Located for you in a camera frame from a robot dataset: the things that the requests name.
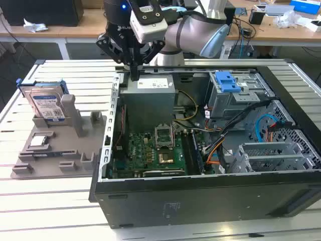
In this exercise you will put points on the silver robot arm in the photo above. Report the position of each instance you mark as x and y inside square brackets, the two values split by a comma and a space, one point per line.
[190, 30]

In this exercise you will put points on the small black box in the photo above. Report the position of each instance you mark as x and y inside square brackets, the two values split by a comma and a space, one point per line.
[230, 15]

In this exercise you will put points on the wooden desk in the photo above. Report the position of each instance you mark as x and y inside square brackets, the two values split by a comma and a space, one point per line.
[30, 35]
[276, 33]

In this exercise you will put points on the large black computer tower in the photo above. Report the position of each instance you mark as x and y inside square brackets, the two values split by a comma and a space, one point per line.
[45, 12]

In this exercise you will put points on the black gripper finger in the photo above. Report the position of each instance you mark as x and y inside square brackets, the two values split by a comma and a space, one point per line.
[110, 46]
[153, 50]

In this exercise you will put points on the black graphics card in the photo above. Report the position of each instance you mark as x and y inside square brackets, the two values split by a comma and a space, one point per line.
[163, 173]

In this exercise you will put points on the silver CPU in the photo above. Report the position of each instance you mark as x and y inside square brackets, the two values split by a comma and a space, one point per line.
[38, 141]

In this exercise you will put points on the blue plastic latch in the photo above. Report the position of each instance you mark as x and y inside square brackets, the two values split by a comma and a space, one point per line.
[227, 82]

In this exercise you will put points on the blue cardboard box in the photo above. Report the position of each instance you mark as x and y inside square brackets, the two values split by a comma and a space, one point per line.
[302, 5]

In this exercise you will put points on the hard disk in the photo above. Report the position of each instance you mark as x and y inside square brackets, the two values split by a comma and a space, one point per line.
[45, 103]

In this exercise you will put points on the green motherboard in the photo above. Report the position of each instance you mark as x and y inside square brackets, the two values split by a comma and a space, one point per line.
[140, 150]

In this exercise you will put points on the dark RAM stick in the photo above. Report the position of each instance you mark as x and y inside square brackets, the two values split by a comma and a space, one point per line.
[198, 155]

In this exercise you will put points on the loose RAM stick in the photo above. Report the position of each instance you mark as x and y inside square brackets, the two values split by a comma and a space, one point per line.
[45, 155]

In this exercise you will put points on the metal drive cage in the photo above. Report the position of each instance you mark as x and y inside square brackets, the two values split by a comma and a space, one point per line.
[225, 105]

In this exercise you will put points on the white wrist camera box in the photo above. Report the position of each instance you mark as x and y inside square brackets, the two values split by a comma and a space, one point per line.
[150, 28]

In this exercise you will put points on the grey parts rack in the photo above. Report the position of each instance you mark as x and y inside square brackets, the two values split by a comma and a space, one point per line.
[62, 140]

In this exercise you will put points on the black PC case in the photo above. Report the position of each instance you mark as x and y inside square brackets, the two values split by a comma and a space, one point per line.
[200, 200]

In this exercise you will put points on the clear plastic bag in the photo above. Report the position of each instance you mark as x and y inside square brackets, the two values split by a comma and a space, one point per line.
[286, 20]

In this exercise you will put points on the grey power supply unit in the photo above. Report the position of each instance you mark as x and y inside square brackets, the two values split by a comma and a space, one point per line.
[148, 105]

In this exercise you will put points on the CPU socket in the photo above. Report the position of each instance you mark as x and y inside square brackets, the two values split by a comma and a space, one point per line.
[166, 157]

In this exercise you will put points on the metal disk bay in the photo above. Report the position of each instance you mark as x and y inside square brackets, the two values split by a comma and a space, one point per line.
[265, 153]

